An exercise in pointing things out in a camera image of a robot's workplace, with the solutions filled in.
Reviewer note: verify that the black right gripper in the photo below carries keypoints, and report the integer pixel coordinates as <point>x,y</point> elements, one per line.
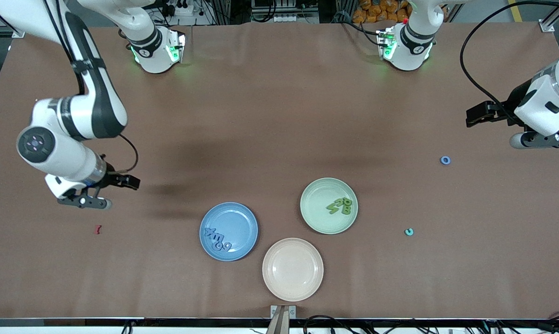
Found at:
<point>112,179</point>

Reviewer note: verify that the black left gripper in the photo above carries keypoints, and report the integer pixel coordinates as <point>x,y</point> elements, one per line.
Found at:
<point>512,107</point>

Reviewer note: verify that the blue foam letter x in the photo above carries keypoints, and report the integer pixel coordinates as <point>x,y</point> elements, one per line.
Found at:
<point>210,232</point>

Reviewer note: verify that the blue foam letter m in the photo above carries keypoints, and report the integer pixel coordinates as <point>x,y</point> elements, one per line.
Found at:
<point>218,237</point>

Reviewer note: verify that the blue foam letter e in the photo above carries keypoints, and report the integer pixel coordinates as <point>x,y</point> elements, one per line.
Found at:
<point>218,245</point>

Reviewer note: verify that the blue plate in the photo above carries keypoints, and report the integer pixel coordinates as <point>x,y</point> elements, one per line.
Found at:
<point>240,220</point>

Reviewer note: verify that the blue foam letter g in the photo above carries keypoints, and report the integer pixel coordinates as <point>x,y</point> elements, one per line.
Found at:
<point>230,247</point>

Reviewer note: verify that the green foam letter B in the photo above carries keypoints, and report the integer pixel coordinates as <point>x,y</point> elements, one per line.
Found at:
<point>347,211</point>

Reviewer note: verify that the green foam letter n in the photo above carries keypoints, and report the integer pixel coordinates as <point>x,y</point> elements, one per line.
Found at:
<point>331,209</point>
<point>337,202</point>

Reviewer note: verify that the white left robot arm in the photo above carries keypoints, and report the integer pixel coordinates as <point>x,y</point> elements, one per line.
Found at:
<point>407,62</point>

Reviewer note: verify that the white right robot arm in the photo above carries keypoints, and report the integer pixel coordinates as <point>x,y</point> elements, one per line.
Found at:
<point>156,65</point>

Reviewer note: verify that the blue foam letter o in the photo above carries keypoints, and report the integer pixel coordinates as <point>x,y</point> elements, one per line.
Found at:
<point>441,160</point>

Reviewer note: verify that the orange fruit pile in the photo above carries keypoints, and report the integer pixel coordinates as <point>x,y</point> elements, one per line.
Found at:
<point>376,11</point>

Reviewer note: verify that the large table cover sheet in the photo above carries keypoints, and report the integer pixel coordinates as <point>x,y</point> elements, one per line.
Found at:
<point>279,116</point>

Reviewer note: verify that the white power strip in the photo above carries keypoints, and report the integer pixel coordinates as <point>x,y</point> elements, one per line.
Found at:
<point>286,19</point>
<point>182,10</point>

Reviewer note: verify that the green plate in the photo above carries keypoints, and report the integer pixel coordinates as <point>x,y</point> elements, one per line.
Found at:
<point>318,197</point>

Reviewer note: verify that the beige plate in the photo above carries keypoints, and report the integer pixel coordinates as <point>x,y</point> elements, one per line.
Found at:
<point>292,269</point>

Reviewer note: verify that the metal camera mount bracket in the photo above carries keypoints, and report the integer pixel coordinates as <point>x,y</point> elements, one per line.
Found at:
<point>279,320</point>

